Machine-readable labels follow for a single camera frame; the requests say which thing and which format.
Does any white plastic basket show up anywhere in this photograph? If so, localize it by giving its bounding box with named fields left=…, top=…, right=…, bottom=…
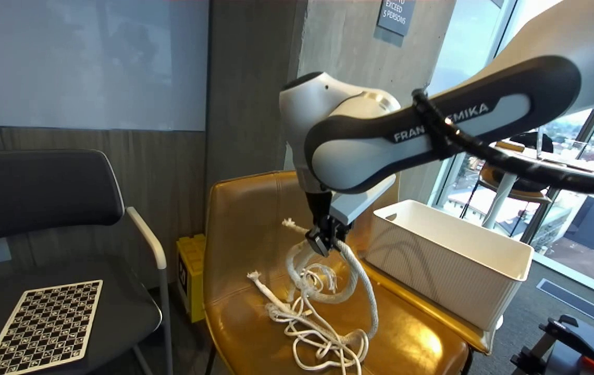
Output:
left=362, top=197, right=535, bottom=354

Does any white wall whiteboard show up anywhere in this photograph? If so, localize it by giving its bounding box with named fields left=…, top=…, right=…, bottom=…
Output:
left=0, top=0, right=212, bottom=136

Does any black office chair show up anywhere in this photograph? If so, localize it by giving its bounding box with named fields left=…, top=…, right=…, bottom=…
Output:
left=0, top=148, right=178, bottom=375

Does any round wooden side table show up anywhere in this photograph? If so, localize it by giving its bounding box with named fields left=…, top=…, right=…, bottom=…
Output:
left=460, top=133, right=571, bottom=242

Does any yellow box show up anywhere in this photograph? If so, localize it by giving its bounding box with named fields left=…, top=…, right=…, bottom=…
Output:
left=176, top=231, right=210, bottom=325

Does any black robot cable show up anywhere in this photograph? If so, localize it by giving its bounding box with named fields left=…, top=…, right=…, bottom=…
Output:
left=409, top=86, right=594, bottom=197

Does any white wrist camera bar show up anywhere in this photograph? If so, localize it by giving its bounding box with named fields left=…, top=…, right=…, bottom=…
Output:
left=327, top=173, right=400, bottom=230

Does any white perforated panel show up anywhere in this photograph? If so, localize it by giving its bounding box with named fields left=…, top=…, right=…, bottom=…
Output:
left=0, top=277, right=106, bottom=375

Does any black clamp with red handle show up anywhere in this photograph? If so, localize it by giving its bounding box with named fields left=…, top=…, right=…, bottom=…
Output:
left=509, top=312, right=594, bottom=375

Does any white string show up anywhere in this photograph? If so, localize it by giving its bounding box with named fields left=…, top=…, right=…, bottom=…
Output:
left=244, top=216, right=381, bottom=375

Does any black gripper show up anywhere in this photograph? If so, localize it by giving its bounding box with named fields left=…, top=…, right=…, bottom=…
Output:
left=303, top=190, right=349, bottom=258

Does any grey occupancy sign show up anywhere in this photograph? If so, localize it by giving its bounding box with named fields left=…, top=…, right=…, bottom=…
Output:
left=375, top=0, right=420, bottom=39

